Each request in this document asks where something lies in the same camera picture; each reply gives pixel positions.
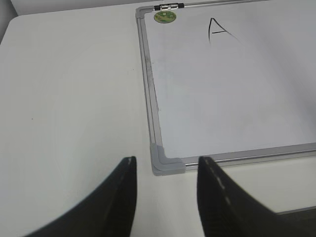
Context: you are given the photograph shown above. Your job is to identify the white board with grey frame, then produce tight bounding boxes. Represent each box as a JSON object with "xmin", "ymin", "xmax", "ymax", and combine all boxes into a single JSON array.
[{"xmin": 135, "ymin": 0, "xmax": 316, "ymax": 176}]

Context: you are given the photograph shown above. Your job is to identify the black silver board clip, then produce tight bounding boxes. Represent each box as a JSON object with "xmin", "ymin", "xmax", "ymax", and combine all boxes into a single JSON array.
[{"xmin": 154, "ymin": 3, "xmax": 185, "ymax": 11}]

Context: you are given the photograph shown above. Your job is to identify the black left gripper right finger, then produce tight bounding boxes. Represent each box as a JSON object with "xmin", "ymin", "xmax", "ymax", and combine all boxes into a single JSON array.
[{"xmin": 197, "ymin": 157, "xmax": 316, "ymax": 237}]

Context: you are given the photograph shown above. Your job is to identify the round green magnet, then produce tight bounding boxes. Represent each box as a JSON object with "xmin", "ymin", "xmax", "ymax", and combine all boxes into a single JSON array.
[{"xmin": 154, "ymin": 11, "xmax": 176, "ymax": 24}]

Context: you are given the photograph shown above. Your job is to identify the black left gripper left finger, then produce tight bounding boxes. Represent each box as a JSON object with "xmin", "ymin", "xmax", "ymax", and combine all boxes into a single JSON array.
[{"xmin": 29, "ymin": 157, "xmax": 137, "ymax": 237}]

